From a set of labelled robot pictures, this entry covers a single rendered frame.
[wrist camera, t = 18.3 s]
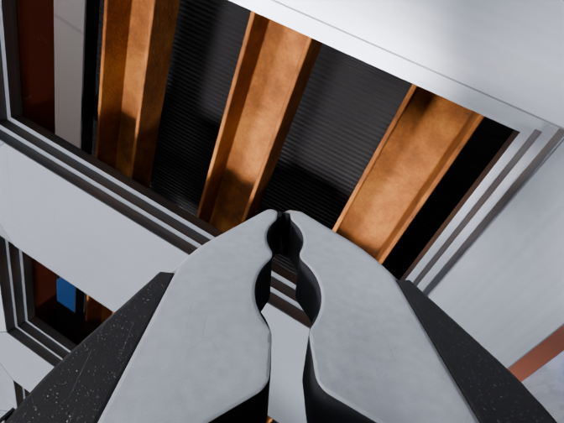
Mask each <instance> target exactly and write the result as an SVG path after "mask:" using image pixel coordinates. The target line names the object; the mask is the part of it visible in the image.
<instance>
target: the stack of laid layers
mask: <svg viewBox="0 0 564 423"><path fill-rule="evenodd" d="M229 1H231V2H233V3H236V4H238V5H240V6H242V7H245V8H247V9H249V10H252V11H254V12H255V13H258V14H261V15H263V16H265V17H266V18H270V19H272V20H274V21H275V22H277V23H280V24H283V25H284V26H286V27H289V28H291V29H293V30H296V31H298V32H300V33H302V34H305V35H307V36H309V37H311V38H313V39H316V40H318V41H320V42H322V43H324V44H327V45H329V46H331V47H333V48H335V49H337V50H340V51H342V52H344V53H346V54H348V55H351V56H353V57H355V58H357V59H360V60H362V61H364V62H366V63H369V64H370V65H373V66H375V67H378V68H379V69H381V70H383V71H387V72H388V73H390V74H392V75H395V76H398V77H399V78H401V79H404V80H406V81H408V82H410V83H413V84H415V85H417V86H419V87H422V88H424V89H426V90H427V91H431V92H433V93H435V94H437V95H439V96H441V97H444V98H446V99H448V100H450V101H452V102H455V103H457V104H459V105H461V106H463V107H466V108H468V109H470V110H472V111H474V112H477V113H479V114H481V115H484V116H485V117H487V118H490V119H493V120H494V121H496V122H498V123H502V124H503V125H505V126H507V127H509V128H512V129H514V131H513V132H512V133H511V135H510V136H509V137H508V139H507V140H506V141H505V143H504V144H503V146H502V147H501V148H500V150H499V151H498V152H497V154H496V155H495V156H494V157H493V158H492V160H491V161H490V162H489V164H488V165H487V166H486V168H485V169H484V170H483V172H482V173H481V175H480V176H479V177H478V178H477V179H476V180H475V182H474V183H473V185H472V186H471V187H470V189H469V190H468V191H467V193H466V194H465V195H464V197H463V198H462V199H461V200H460V201H459V203H458V204H457V205H456V207H455V208H454V209H453V211H452V212H451V214H450V215H449V216H448V218H447V219H446V220H445V221H444V222H443V223H442V225H441V226H440V228H439V229H438V230H437V232H436V233H435V234H434V236H433V237H432V238H431V240H430V241H429V243H428V244H427V245H426V246H425V247H424V248H423V250H422V251H421V252H420V254H419V255H418V257H417V258H416V259H415V261H414V262H413V263H412V265H411V266H410V267H409V268H408V269H407V271H406V272H405V273H404V275H403V276H402V277H401V279H400V280H410V281H411V282H412V283H413V284H414V285H416V286H417V287H418V288H419V289H420V290H421V291H422V292H423V293H424V294H426V295H429V294H430V293H431V291H432V290H433V289H434V288H435V287H436V285H437V284H438V283H439V282H440V281H441V279H442V278H443V277H444V276H445V275H446V274H447V272H448V271H449V270H450V269H451V268H452V266H453V265H454V264H455V263H456V262H457V261H458V260H459V259H460V258H461V256H462V255H463V254H464V253H465V252H466V251H467V249H468V248H469V247H470V246H471V245H472V244H473V242H474V241H475V240H476V239H477V238H478V236H479V235H480V234H481V233H482V232H483V230H484V229H485V228H486V227H487V226H488V224H489V223H490V222H491V221H492V220H493V219H494V218H495V217H496V216H497V215H498V214H499V212H500V211H501V210H502V209H503V208H504V206H505V205H506V204H507V203H508V202H509V200H510V199H511V198H512V197H513V196H514V194H515V193H516V192H517V191H518V190H519V188H520V187H521V186H522V185H523V184H524V183H525V182H526V181H527V180H528V179H529V177H530V176H531V175H532V174H533V173H534V171H535V170H536V169H537V168H538V167H539V166H540V164H541V163H542V162H543V161H544V160H545V158H546V157H547V156H548V155H549V154H550V152H551V151H552V150H553V149H554V148H555V147H556V146H557V145H558V144H559V143H560V141H561V140H562V139H563V138H564V130H563V129H561V128H558V127H556V126H554V125H551V124H549V123H547V122H544V121H542V120H540V119H539V118H536V117H533V116H531V115H529V114H527V113H525V112H521V111H520V110H518V109H516V108H513V107H511V106H509V105H506V104H504V103H502V102H499V101H497V100H495V99H493V98H491V97H488V96H485V95H484V94H482V93H480V92H477V91H474V90H473V89H470V88H468V87H466V86H463V85H461V84H459V83H457V82H455V81H452V80H449V79H447V78H446V77H444V76H440V75H438V74H437V73H434V72H432V71H430V70H427V69H425V68H423V67H421V66H418V65H416V64H414V63H411V62H409V61H408V60H404V59H402V58H400V57H398V56H396V55H393V54H390V53H389V52H387V51H385V50H382V49H380V48H378V47H375V46H373V45H371V44H368V43H366V42H364V41H362V40H360V39H357V38H355V37H352V36H351V35H349V34H345V33H343V32H342V31H339V30H337V29H334V28H332V27H330V26H328V25H326V24H323V23H321V22H319V21H316V20H315V19H313V18H309V17H307V16H305V15H304V14H301V13H298V12H296V11H294V10H292V9H290V8H287V7H285V6H283V5H280V4H278V3H276V2H273V1H271V0H229ZM3 143H6V144H9V145H10V146H12V147H13V148H15V149H16V150H18V151H20V152H21V153H23V154H25V155H27V156H29V157H30V158H31V159H33V160H35V161H36V162H38V163H40V164H41V165H43V166H44V167H46V168H48V169H49V170H52V171H53V172H55V173H56V174H57V175H59V176H61V177H63V178H64V179H66V180H68V181H69V182H71V183H72V184H74V185H76V186H78V187H80V188H81V189H82V190H84V191H86V192H87V193H89V194H91V195H92V196H95V197H96V198H97V199H99V200H100V201H103V202H104V203H106V204H108V205H109V206H110V207H112V208H114V209H115V210H117V211H119V212H121V213H122V214H123V215H125V216H127V217H129V218H131V219H132V220H134V221H135V222H137V223H138V224H140V225H142V226H143V227H146V228H147V229H149V230H150V231H151V232H154V233H155V234H157V235H158V236H160V237H162V238H163V239H165V240H166V241H168V242H170V243H172V244H174V245H175V246H176V247H178V248H180V249H181V250H183V251H185V252H186V253H188V254H191V253H193V252H194V251H195V250H197V249H198V248H199V247H200V246H202V245H204V244H205V243H207V242H209V241H211V240H212V239H213V238H216V237H218V236H219V235H221V234H223V233H224V232H222V231H220V230H219V229H217V228H215V227H214V226H212V225H210V224H208V223H207V222H204V221H203V220H201V219H200V218H198V217H196V216H194V215H193V214H191V213H189V212H188V211H186V210H184V209H183V208H181V207H179V206H177V205H176V204H174V203H173V202H171V201H168V200H167V199H165V198H164V197H162V196H160V195H158V194H157V193H155V192H153V191H152V190H150V189H148V188H147V187H145V186H143V185H141V184H139V183H138V182H137V181H135V180H133V179H131V178H129V177H127V176H126V175H124V174H123V173H121V172H119V171H117V170H115V169H114V168H113V167H111V166H109V165H107V164H105V163H103V162H102V161H100V160H99V159H97V158H95V157H93V156H92V155H90V154H88V153H87V152H85V151H83V150H82V149H79V148H77V147H76V146H75V145H73V144H71V143H69V142H67V141H66V140H64V139H63V138H61V137H59V136H57V135H56V134H54V133H52V132H51V131H49V130H47V129H46V128H43V127H42V126H40V125H38V124H37V123H35V122H33V121H32V120H30V119H28V118H26V117H25V116H23V108H22V94H21V80H20V68H19V54H18V28H17V14H16V2H15V0H0V145H1V144H3ZM296 280H297V275H296V274H294V273H292V272H290V271H289V270H288V269H285V268H284V267H282V266H280V265H279V264H277V263H275V262H274V261H272V270H271V284H270V297H269V301H268V303H270V304H272V305H273V306H275V307H277V308H279V309H280V310H282V311H283V312H285V313H287V314H288V315H290V316H292V317H294V318H295V319H296V320H298V321H300V322H301V323H303V324H305V325H306V326H308V327H309V328H311V321H310V319H309V318H308V316H307V315H306V313H305V312H304V311H303V310H302V308H301V307H300V305H299V303H298V302H297V301H296V298H295V287H296ZM0 285H1V291H2V297H3V309H4V315H5V321H6V327H7V332H8V333H9V334H10V335H12V336H13V337H15V338H16V339H18V340H19V341H20V342H21V343H23V344H24V345H25V346H27V347H28V348H30V349H31V350H33V351H34V352H35V353H37V354H38V355H40V356H41V357H42V358H43V359H45V360H46V361H48V362H49V363H51V364H52V365H53V366H56V365H57V364H58V363H59V362H60V361H61V360H62V359H63V358H64V357H65V356H66V355H67V354H69V353H70V352H71V351H72V350H73V349H74V348H75V347H76V346H77V345H76V344H75V343H73V342H72V341H71V340H70V339H68V338H67V337H65V336H63V335H62V334H61V333H59V332H58V331H56V330H55V329H54V328H53V327H51V326H49V325H48V324H46V323H45V322H44V321H42V320H40V319H39V318H38V317H37V316H36V315H35V306H34V280H33V266H32V258H31V257H30V256H28V255H27V254H26V253H24V252H23V251H21V250H20V249H18V248H16V247H15V246H14V245H13V243H12V241H11V240H10V238H9V237H8V235H7V234H6V233H5V231H4V230H3V228H2V226H1V225H0Z"/></svg>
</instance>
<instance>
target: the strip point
mask: <svg viewBox="0 0 564 423"><path fill-rule="evenodd" d="M0 225H1V226H2V228H3V230H4V231H5V233H6V234H7V235H8V237H9V238H10V240H11V241H12V243H13V245H14V246H15V247H16V245H15V236H14V228H13V211H12V202H11V193H10V184H9V175H8V158H7V149H6V143H3V144H1V145H0Z"/></svg>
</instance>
